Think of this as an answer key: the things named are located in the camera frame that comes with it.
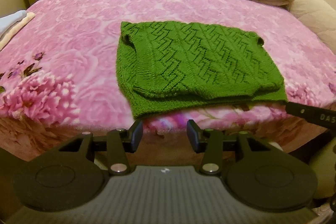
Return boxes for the beige padded bed frame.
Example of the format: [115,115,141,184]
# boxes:
[289,0,336,53]

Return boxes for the cream folded garment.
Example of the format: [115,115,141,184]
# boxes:
[1,12,35,50]

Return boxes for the pink floral bed blanket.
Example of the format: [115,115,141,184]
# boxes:
[1,0,335,160]

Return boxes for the light blue folded garment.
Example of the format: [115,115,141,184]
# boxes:
[0,10,27,36]

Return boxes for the green knitted sweater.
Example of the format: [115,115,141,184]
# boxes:
[116,21,287,118]

